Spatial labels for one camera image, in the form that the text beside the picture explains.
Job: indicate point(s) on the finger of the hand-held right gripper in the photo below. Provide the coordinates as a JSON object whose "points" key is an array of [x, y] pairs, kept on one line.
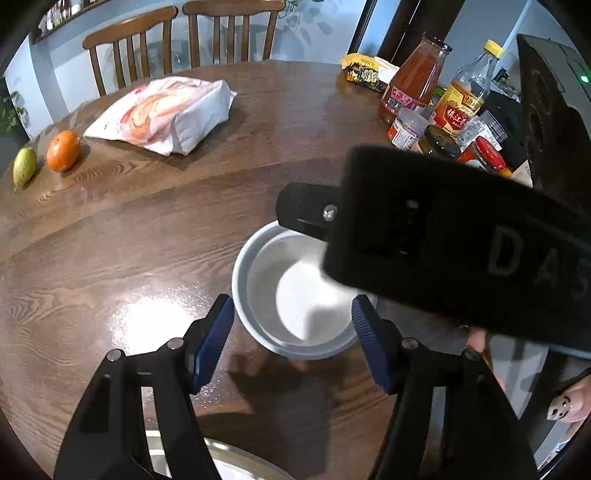
{"points": [[304, 205]]}

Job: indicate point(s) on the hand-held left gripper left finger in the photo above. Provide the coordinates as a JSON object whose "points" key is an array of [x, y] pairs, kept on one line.
{"points": [[212, 341]]}

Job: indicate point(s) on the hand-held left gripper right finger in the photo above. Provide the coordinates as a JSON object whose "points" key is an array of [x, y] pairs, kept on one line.
{"points": [[371, 346]]}

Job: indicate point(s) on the white straight-sided bowl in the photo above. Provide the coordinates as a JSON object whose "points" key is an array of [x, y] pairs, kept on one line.
{"points": [[295, 300]]}

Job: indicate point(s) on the person's right hand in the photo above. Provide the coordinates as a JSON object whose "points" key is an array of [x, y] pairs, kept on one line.
{"points": [[570, 401]]}

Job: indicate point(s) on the red-lidded jar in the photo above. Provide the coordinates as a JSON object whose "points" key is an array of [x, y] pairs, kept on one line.
{"points": [[487, 157]]}

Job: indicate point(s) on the dark-lidded sauce jar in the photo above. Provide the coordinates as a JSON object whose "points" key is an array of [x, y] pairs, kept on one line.
{"points": [[441, 143]]}

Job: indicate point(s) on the small red-labelled jar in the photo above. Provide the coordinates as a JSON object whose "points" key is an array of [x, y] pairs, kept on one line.
{"points": [[407, 129]]}

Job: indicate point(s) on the white round bowl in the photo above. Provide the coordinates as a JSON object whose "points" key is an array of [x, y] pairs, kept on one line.
{"points": [[258, 461]]}

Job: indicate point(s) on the yellow-capped vinegar bottle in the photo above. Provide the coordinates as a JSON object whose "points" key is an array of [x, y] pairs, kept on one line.
{"points": [[464, 101]]}

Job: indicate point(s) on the yellow snack packet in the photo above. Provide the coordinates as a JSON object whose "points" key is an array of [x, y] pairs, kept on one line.
{"points": [[367, 74]]}

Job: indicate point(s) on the black bag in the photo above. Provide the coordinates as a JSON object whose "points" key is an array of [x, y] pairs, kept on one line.
{"points": [[510, 110]]}

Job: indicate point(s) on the red sauce bottle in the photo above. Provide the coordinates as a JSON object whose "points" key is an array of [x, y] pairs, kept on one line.
{"points": [[413, 78]]}

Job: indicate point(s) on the white pink food packet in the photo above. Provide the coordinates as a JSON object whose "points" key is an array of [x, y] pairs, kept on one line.
{"points": [[161, 113]]}

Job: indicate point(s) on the wooden chair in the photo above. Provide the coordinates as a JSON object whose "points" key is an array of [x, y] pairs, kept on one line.
{"points": [[231, 27], [129, 41]]}

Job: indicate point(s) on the orange tangerine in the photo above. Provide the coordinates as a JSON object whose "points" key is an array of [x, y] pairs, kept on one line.
{"points": [[63, 151]]}

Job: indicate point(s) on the green pear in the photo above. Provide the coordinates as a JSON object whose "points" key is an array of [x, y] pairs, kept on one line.
{"points": [[24, 167]]}

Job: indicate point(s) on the trailing green plant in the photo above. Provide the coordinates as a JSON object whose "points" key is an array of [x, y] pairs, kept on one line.
{"points": [[10, 113]]}

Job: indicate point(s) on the dark door frame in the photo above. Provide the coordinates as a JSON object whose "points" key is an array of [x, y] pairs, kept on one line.
{"points": [[401, 23]]}

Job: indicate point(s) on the wooden wall shelf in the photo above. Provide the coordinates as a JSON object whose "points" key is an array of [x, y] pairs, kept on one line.
{"points": [[69, 21]]}

